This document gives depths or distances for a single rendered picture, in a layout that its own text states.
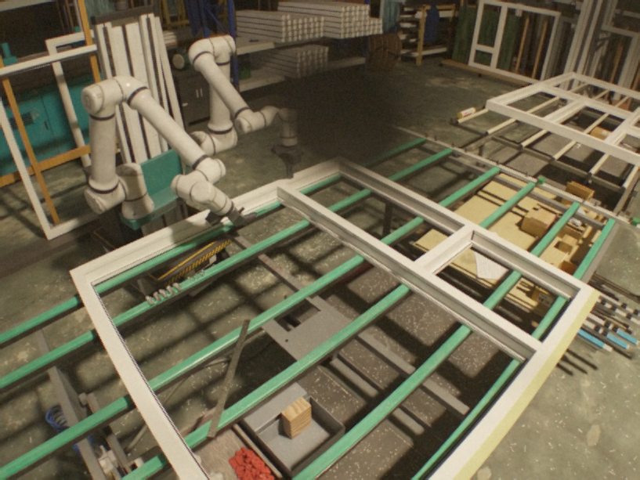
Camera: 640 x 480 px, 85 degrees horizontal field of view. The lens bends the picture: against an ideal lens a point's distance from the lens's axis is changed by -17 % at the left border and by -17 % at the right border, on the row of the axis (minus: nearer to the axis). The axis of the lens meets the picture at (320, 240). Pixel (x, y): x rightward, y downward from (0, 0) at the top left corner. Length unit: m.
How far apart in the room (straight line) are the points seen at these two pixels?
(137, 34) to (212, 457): 2.07
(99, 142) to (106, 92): 0.26
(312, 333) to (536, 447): 1.42
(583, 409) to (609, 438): 0.21
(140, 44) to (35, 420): 2.16
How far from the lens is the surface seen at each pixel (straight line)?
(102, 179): 2.15
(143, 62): 2.50
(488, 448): 1.17
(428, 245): 2.19
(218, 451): 1.50
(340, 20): 6.17
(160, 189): 2.63
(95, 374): 2.65
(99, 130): 1.95
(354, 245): 1.73
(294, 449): 1.47
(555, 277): 1.76
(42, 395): 2.73
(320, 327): 1.43
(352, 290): 1.94
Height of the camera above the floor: 1.93
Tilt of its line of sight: 37 degrees down
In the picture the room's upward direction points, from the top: straight up
